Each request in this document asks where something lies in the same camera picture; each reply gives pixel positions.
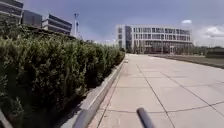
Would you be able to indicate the green hedge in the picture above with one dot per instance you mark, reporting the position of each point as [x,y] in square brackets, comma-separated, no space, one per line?
[46,70]

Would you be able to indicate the grey concrete kerb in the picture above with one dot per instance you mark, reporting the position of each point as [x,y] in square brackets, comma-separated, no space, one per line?
[96,98]

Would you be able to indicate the dark grass strip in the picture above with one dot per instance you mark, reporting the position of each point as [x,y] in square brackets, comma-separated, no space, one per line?
[196,59]

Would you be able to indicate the pale tower pole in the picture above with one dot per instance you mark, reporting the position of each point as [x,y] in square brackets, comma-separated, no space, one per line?
[76,24]

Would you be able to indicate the grey glass-banded building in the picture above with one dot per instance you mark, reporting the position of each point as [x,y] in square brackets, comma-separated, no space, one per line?
[50,22]

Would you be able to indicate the dark low hedge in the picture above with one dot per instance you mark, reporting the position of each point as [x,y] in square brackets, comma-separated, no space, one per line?
[215,52]

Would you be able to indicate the robot's own part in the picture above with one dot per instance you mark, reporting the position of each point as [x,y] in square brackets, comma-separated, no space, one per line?
[145,118]

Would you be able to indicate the pale concrete slab pavement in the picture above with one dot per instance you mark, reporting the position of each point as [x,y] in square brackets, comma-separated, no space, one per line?
[156,83]

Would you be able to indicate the white multi-storey building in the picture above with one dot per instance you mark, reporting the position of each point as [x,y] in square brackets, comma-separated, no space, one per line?
[156,37]

